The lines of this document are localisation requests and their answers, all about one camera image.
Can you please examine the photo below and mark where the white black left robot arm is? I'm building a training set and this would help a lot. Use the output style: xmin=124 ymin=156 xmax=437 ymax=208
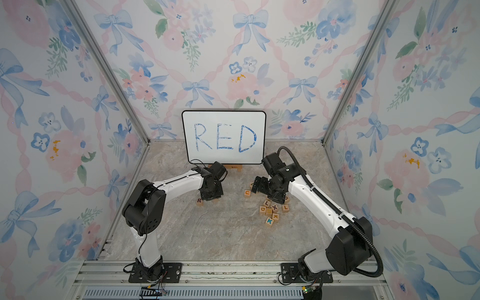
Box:
xmin=122 ymin=162 xmax=228 ymax=281

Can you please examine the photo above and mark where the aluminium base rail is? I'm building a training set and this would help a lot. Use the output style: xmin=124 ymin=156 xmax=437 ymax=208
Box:
xmin=67 ymin=261 xmax=393 ymax=300

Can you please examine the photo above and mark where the wooden block letter X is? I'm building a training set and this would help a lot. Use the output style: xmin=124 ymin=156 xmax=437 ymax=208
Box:
xmin=271 ymin=204 xmax=281 ymax=213

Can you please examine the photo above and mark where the aluminium left corner post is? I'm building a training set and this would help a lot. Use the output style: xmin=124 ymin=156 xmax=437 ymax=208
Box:
xmin=61 ymin=0 xmax=151 ymax=145

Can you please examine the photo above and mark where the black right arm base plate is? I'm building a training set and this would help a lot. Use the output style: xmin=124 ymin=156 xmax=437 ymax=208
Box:
xmin=278 ymin=262 xmax=333 ymax=285

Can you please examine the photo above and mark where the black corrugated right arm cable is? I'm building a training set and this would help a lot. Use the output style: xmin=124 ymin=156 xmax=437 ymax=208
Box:
xmin=276 ymin=145 xmax=384 ymax=278

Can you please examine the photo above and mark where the wooden block letter K teal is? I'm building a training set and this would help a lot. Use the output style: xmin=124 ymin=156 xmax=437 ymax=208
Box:
xmin=265 ymin=217 xmax=275 ymax=226

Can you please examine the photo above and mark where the aluminium right corner post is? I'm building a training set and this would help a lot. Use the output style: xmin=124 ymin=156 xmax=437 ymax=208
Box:
xmin=322 ymin=0 xmax=398 ymax=148

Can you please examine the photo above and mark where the wooden whiteboard easel stand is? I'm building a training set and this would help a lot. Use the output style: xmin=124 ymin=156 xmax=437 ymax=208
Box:
xmin=224 ymin=164 xmax=243 ymax=172

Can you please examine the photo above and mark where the aluminium corner post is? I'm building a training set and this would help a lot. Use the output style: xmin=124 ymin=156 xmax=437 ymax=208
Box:
xmin=322 ymin=0 xmax=398 ymax=148
xmin=61 ymin=0 xmax=151 ymax=145

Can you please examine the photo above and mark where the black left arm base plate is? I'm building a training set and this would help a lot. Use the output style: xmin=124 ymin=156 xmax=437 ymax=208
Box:
xmin=127 ymin=262 xmax=183 ymax=284

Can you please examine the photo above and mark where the whiteboard with blue RED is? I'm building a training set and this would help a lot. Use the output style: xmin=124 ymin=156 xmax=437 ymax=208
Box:
xmin=182 ymin=110 xmax=267 ymax=165

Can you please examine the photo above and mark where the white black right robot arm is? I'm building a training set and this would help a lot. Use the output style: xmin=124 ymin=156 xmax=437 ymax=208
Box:
xmin=251 ymin=152 xmax=383 ymax=282

